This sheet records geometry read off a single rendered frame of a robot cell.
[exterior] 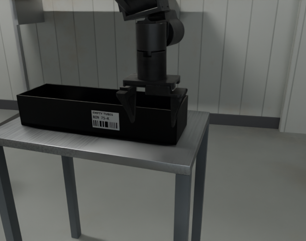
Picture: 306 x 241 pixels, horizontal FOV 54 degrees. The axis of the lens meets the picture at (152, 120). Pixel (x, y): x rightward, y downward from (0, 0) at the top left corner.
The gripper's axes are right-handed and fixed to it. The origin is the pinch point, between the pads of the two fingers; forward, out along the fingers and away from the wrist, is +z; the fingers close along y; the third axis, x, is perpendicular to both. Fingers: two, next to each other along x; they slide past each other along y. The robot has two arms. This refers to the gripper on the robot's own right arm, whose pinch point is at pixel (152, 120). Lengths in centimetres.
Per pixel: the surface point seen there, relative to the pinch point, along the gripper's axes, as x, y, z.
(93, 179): -111, 82, 98
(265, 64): -252, -36, 35
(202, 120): -49, -4, 19
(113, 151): -16.0, 17.4, 17.9
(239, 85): -249, -14, 57
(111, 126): -25.7, 22.2, 14.4
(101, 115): -25.7, 25.3, 10.9
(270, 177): -152, -43, 100
